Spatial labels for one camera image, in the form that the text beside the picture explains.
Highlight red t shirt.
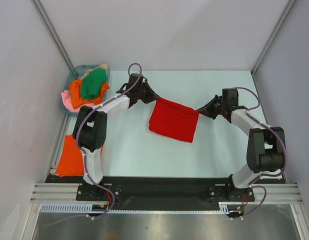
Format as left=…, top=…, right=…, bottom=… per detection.
left=148, top=98, right=199, bottom=143

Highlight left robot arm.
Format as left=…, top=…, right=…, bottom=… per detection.
left=72, top=73, right=159, bottom=201

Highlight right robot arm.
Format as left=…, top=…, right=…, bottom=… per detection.
left=197, top=87, right=288, bottom=202

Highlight beige garment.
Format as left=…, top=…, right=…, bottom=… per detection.
left=80, top=63, right=109, bottom=80

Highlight green garment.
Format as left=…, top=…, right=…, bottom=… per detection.
left=80, top=68, right=108, bottom=100

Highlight blue plastic basket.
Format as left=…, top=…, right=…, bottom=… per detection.
left=59, top=65, right=110, bottom=117

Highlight orange garment in basket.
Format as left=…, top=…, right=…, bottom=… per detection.
left=68, top=79, right=110, bottom=110

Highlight pink garment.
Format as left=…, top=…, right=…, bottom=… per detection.
left=61, top=90, right=80, bottom=113

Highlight folded orange t shirt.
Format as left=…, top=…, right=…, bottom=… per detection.
left=55, top=134, right=104, bottom=178

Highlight white slotted cable duct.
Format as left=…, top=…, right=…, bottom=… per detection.
left=40, top=203, right=243, bottom=215

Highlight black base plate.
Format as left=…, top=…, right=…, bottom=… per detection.
left=44, top=174, right=287, bottom=212

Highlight right aluminium corner post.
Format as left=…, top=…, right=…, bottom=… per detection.
left=250, top=0, right=298, bottom=78

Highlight aluminium corner post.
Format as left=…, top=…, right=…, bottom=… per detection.
left=30, top=0, right=75, bottom=71
left=250, top=0, right=298, bottom=78

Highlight left aluminium corner post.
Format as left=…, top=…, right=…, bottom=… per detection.
left=30, top=0, right=75, bottom=71

